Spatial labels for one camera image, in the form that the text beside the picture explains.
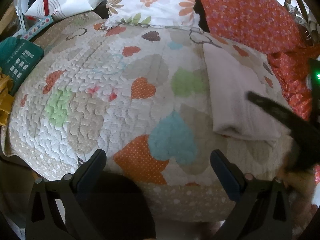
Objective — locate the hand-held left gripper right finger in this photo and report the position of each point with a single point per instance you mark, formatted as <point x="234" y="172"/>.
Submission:
<point x="225" y="175"/>

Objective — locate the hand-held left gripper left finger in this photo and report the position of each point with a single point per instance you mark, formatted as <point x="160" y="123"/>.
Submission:
<point x="92" y="172"/>

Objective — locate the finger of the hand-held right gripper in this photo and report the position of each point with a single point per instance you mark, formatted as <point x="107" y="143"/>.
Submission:
<point x="282" y="115"/>

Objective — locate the white towel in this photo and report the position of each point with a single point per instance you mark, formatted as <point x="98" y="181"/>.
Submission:
<point x="235" y="92"/>

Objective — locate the person's right hand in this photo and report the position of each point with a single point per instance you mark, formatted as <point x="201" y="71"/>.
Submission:
<point x="297" y="180"/>

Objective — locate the heart patterned quilt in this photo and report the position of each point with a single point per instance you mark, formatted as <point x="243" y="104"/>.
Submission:
<point x="100" y="92"/>

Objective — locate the wooden headboard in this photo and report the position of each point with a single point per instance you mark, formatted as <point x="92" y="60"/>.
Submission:
<point x="300" y="5"/>

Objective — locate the orange floral bed cover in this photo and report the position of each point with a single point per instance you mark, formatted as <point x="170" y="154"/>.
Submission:
<point x="250" y="12"/>

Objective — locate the yellow cloth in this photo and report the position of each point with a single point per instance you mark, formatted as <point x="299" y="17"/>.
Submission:
<point x="5" y="97"/>

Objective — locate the green packet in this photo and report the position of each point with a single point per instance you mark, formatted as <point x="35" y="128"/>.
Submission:
<point x="20" y="60"/>

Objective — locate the colourful dotted strip box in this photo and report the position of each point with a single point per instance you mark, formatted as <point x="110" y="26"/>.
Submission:
<point x="37" y="27"/>

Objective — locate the white floral pillow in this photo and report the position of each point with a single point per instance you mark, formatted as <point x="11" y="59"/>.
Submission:
<point x="155" y="0"/>

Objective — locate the white paper bag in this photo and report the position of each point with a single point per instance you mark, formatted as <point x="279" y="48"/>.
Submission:
<point x="67" y="0"/>

